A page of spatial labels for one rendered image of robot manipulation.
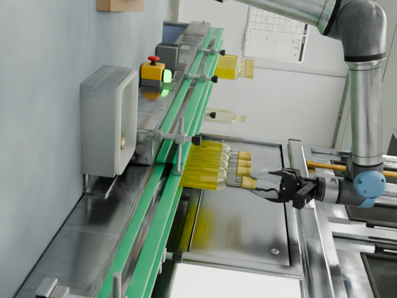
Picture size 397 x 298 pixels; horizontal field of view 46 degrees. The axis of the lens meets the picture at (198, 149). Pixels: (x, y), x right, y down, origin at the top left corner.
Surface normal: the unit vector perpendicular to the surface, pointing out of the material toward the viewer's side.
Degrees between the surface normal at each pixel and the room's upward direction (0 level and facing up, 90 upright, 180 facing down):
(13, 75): 0
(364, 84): 102
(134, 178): 90
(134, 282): 90
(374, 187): 94
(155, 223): 90
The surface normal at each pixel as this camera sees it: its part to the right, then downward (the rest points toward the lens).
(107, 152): -0.11, 0.40
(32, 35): 0.99, 0.12
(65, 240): 0.08, -0.91
